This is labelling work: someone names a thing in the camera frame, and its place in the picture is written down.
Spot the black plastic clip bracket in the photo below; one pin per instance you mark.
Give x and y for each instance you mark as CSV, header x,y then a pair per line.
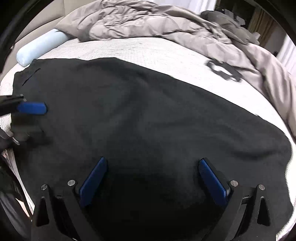
x,y
224,70

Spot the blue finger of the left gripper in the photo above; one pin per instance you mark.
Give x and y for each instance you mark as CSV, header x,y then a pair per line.
x,y
22,135
18,104

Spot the grey quilted comforter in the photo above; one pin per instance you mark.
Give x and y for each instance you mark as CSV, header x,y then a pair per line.
x,y
104,20

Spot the dark grey jacket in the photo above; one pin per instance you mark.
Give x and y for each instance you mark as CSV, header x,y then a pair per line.
x,y
230,27

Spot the beige upholstered headboard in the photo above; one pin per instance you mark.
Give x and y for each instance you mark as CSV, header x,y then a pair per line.
x,y
40,24

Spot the black pants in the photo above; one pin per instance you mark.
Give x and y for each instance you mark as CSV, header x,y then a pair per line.
x,y
152,129

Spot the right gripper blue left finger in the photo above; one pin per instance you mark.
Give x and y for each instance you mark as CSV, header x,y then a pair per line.
x,y
59,215

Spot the light blue bolster pillow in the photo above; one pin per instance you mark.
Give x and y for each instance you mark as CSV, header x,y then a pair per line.
x,y
40,46

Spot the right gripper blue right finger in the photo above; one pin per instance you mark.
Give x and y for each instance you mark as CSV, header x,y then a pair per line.
x,y
246,212

